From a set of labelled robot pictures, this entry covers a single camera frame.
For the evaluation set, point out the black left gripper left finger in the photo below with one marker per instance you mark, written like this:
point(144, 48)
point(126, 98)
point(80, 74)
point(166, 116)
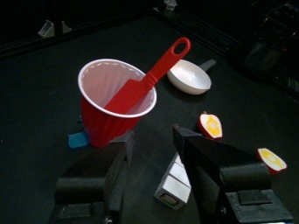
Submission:
point(92, 178)

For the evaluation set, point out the toy apple half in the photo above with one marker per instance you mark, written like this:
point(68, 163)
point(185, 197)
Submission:
point(212, 126)
point(272, 159)

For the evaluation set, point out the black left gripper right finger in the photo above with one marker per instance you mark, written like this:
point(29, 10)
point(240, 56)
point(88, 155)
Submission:
point(218, 169)

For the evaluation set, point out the red plastic cup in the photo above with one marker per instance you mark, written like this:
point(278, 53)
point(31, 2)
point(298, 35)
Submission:
point(102, 125)

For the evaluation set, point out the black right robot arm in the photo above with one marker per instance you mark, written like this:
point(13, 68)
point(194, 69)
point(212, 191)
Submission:
point(274, 38)

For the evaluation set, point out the black frame rail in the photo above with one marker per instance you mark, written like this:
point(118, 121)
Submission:
point(202, 32)
point(78, 32)

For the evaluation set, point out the red toy spatula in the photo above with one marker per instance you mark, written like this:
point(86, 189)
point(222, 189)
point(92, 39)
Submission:
point(130, 94)

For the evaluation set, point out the white toy sushi roll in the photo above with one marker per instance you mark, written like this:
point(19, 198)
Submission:
point(176, 183)

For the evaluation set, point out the grey metal frame bracket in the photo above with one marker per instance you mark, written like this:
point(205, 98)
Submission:
point(170, 4)
point(66, 27)
point(47, 29)

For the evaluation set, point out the blue toy piece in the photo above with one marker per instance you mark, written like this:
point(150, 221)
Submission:
point(78, 140)

